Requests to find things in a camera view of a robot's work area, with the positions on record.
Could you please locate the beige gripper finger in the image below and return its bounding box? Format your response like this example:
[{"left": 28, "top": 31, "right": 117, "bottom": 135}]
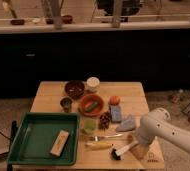
[{"left": 128, "top": 134, "right": 150, "bottom": 160}]

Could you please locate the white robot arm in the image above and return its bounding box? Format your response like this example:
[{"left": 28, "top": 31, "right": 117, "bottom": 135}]
[{"left": 130, "top": 108, "right": 190, "bottom": 158}]

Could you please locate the purple bowl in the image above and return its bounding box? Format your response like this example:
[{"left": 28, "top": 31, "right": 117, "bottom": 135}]
[{"left": 65, "top": 80, "right": 85, "bottom": 99}]

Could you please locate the brown bowl on shelf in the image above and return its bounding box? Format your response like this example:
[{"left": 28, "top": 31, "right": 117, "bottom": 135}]
[{"left": 46, "top": 14, "right": 74, "bottom": 25}]

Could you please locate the metal fork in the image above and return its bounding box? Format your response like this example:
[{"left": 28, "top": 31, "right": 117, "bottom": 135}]
[{"left": 88, "top": 134, "right": 123, "bottom": 141}]

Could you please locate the blue-grey cloth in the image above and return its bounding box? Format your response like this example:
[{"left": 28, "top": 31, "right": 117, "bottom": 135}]
[{"left": 116, "top": 115, "right": 136, "bottom": 132}]

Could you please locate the bunch of dark grapes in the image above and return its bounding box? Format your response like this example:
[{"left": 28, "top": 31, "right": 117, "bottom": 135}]
[{"left": 99, "top": 112, "right": 111, "bottom": 130}]

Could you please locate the wooden table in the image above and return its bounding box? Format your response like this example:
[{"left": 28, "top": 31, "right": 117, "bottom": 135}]
[{"left": 15, "top": 81, "right": 165, "bottom": 171}]

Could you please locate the yellow corn cob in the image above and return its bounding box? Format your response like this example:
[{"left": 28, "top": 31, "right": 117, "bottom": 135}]
[{"left": 86, "top": 142, "right": 113, "bottom": 150}]

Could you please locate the orange fruit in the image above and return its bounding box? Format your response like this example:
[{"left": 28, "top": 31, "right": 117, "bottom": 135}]
[{"left": 109, "top": 96, "right": 121, "bottom": 105}]

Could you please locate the green cup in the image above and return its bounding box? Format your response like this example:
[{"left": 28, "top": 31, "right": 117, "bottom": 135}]
[{"left": 83, "top": 118, "right": 96, "bottom": 134}]

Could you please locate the orange plate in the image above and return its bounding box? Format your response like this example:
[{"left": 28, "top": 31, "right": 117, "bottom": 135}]
[{"left": 78, "top": 94, "right": 104, "bottom": 117}]

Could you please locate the wooden block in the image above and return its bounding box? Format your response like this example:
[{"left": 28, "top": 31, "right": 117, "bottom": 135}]
[{"left": 50, "top": 130, "right": 69, "bottom": 156}]

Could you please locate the white cup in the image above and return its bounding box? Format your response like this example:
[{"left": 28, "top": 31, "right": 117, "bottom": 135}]
[{"left": 86, "top": 77, "right": 100, "bottom": 93}]

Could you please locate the small grey cup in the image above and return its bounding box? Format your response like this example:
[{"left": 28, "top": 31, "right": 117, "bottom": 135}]
[{"left": 60, "top": 97, "right": 72, "bottom": 112}]

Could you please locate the green plastic tray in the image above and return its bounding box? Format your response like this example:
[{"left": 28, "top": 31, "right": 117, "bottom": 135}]
[{"left": 7, "top": 113, "right": 80, "bottom": 166}]

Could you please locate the dark red dish on shelf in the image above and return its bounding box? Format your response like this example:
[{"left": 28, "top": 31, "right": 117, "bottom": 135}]
[{"left": 10, "top": 19, "right": 25, "bottom": 25}]

